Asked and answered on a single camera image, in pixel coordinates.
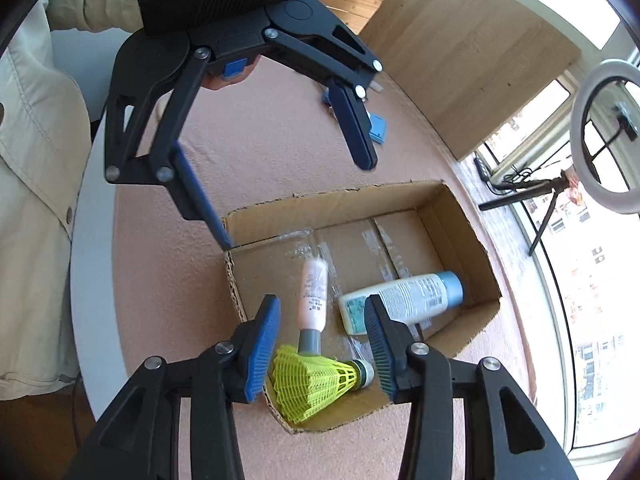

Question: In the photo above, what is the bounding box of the white ring light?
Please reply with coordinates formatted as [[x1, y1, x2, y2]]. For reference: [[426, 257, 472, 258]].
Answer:
[[570, 58, 639, 214]]

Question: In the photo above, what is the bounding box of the black power strip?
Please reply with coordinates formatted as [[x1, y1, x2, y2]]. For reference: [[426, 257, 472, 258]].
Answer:
[[473, 156, 491, 184]]

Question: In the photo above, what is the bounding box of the webcam on ring light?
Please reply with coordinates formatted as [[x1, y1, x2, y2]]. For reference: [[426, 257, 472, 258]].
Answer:
[[613, 102, 639, 142]]

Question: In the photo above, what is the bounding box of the white lotion bottle blue cap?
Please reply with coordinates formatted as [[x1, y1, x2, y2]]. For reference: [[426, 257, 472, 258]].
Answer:
[[337, 271, 464, 336]]

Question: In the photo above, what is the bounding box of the blue phone stand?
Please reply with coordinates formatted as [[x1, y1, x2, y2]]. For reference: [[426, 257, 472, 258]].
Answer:
[[321, 87, 387, 145]]

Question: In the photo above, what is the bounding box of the black tripod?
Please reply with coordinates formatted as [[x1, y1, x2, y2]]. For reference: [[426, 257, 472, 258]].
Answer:
[[478, 171, 572, 256]]

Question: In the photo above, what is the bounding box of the beige jacket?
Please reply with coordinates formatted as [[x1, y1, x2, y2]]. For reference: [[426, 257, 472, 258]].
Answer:
[[1, 0, 142, 401]]

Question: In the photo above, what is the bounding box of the cardboard box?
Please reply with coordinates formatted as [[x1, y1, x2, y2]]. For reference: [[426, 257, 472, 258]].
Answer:
[[221, 179, 504, 435]]

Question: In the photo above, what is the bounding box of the small white tube grey cap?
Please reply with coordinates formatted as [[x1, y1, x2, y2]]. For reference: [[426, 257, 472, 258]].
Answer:
[[297, 258, 329, 356]]

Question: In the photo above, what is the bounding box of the person left hand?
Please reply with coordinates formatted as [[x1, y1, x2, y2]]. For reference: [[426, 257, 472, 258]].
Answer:
[[201, 55, 262, 91]]

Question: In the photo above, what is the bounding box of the yellow shuttlecock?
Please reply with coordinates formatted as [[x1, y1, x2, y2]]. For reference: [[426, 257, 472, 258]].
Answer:
[[272, 344, 375, 424]]

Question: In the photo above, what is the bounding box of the large oak wood board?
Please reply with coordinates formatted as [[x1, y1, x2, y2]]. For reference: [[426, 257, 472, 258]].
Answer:
[[359, 0, 580, 159]]

